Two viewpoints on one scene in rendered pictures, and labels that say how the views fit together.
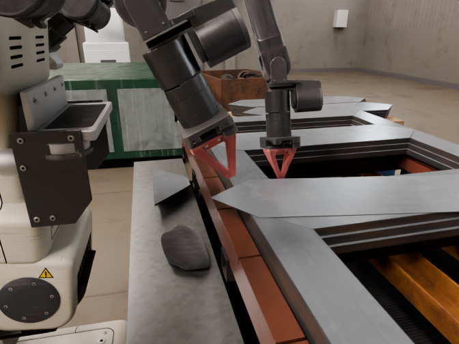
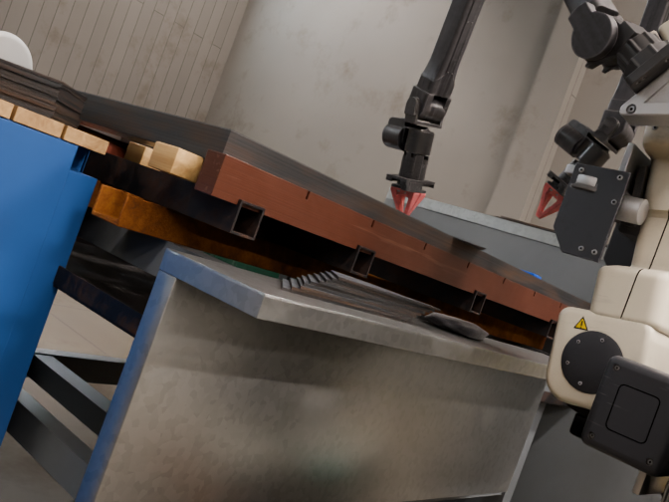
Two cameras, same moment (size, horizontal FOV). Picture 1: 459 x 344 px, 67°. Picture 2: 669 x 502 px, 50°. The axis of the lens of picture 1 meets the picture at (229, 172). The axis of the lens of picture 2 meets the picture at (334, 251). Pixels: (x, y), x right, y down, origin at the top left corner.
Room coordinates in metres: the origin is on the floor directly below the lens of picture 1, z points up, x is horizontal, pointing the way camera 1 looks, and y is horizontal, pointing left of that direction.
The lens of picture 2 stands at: (1.80, 1.10, 0.76)
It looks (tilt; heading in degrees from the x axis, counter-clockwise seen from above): 0 degrees down; 234
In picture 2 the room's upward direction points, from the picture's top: 20 degrees clockwise
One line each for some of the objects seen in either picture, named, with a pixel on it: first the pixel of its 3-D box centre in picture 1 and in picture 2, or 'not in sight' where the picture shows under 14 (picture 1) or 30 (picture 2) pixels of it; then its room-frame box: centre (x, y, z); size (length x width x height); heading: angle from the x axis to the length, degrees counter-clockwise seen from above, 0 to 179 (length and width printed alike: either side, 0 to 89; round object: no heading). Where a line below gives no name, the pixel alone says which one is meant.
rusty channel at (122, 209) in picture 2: not in sight; (400, 296); (0.62, -0.18, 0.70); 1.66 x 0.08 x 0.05; 14
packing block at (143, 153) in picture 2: not in sight; (144, 156); (1.29, -0.30, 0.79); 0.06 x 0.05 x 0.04; 104
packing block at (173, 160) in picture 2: not in sight; (175, 161); (1.38, 0.08, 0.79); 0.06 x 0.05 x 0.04; 104
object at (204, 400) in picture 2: not in sight; (391, 417); (0.77, 0.07, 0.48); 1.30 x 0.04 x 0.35; 14
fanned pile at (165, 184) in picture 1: (171, 182); (343, 289); (1.10, 0.20, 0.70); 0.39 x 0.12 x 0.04; 14
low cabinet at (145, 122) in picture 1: (91, 107); not in sight; (3.82, 1.53, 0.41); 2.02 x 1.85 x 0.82; 101
